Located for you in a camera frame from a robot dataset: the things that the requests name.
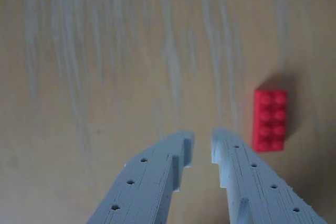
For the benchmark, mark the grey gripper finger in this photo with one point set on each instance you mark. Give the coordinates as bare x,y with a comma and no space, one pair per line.
252,187
147,182

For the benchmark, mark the red lego brick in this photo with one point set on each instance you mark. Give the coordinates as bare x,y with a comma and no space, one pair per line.
269,120

